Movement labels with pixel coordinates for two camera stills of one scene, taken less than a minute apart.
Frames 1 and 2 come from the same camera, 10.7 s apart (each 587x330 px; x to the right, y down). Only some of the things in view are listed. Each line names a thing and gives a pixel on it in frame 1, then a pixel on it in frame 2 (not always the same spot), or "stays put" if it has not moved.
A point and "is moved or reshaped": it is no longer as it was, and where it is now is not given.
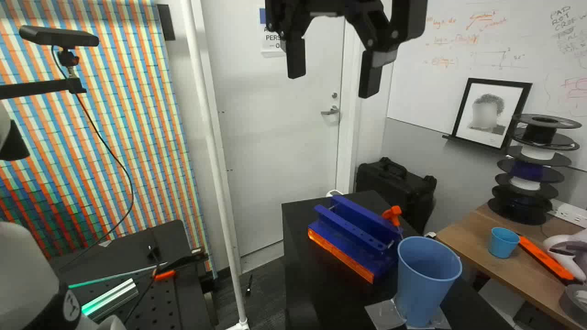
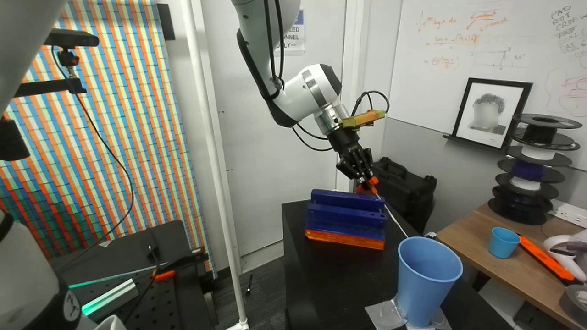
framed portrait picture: [488, 110] stays put
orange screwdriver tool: [393, 213] is moved or reshaped
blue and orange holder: [360, 236] is moved or reshaped
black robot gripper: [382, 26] to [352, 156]
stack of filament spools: [532, 169] stays put
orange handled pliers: [171, 269] stays put
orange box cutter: [547, 258] stays put
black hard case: [400, 187] stays put
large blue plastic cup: [426, 271] stays put
